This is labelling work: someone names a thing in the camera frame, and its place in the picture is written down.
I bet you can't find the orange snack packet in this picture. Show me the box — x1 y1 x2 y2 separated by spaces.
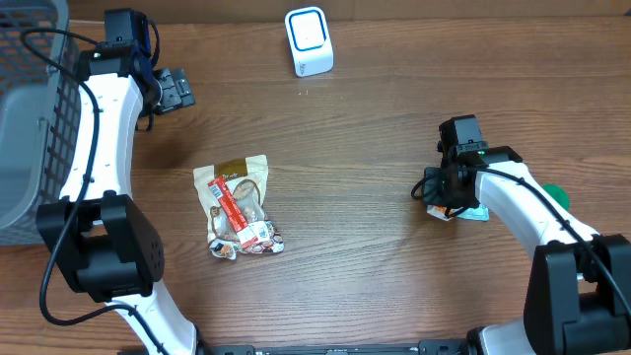
426 205 461 221

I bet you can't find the teal tissue pack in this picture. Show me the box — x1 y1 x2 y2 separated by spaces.
458 204 490 222

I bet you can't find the green bottle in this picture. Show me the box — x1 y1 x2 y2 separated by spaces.
542 184 571 210

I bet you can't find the brown nut snack pouch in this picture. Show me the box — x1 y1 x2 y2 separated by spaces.
193 155 284 260

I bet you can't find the red snack bar wrapper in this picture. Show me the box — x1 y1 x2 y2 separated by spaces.
208 177 260 249

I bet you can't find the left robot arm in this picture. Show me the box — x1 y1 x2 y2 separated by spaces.
35 9 205 354

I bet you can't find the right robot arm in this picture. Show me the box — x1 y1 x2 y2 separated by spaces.
411 114 630 355

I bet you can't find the white barcode scanner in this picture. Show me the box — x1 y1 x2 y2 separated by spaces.
284 6 334 77

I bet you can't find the grey plastic mesh basket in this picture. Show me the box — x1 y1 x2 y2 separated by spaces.
1 0 81 246

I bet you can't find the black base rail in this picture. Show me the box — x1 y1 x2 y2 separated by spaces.
193 339 478 355

